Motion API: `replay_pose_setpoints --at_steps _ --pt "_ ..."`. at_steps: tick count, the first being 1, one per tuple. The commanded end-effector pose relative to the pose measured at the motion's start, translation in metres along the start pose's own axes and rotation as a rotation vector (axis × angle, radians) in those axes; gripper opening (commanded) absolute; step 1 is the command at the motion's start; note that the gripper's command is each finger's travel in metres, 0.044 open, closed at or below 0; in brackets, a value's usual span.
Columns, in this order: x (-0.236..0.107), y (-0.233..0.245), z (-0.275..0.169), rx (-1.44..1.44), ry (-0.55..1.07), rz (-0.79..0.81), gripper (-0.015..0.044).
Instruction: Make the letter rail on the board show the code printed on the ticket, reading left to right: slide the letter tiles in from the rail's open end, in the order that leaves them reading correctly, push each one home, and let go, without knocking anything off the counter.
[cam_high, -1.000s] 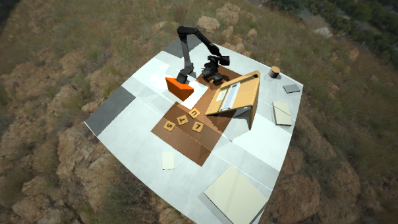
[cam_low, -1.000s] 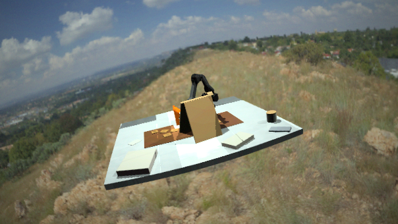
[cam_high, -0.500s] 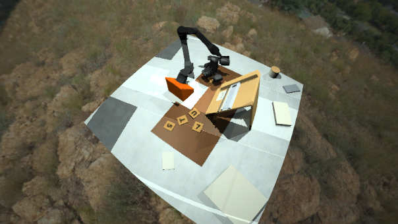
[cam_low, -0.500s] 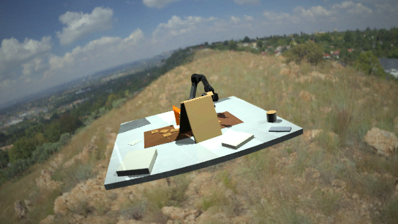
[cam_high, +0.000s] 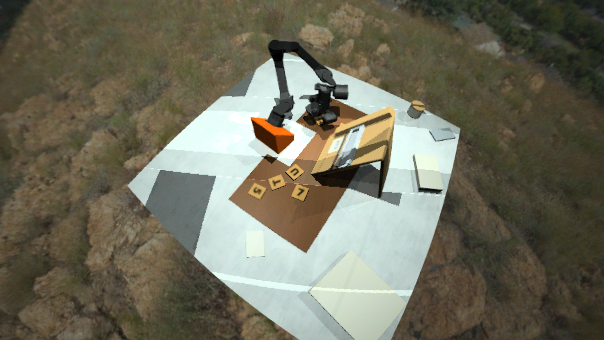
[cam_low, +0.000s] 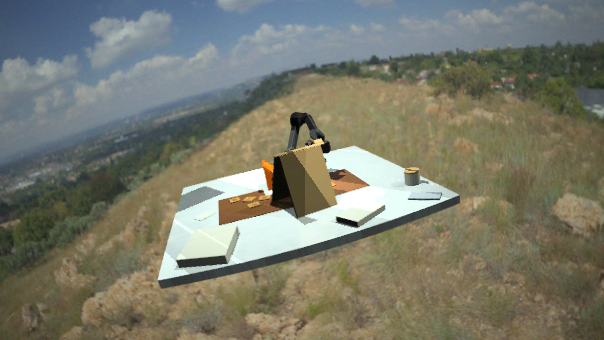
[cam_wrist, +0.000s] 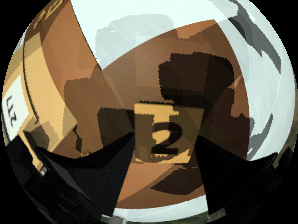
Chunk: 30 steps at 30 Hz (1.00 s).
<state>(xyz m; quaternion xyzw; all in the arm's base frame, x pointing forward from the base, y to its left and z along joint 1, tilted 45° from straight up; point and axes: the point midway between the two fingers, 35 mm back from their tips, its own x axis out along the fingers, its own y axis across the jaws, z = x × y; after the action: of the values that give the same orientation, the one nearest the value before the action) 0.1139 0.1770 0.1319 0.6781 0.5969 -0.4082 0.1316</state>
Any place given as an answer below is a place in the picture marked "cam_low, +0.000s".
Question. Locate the grey cylinder with orange top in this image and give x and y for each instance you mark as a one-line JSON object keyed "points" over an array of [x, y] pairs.
{"points": [[412, 176]]}

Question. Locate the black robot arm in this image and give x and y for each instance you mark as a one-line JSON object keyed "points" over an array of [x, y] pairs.
{"points": [[297, 119]]}

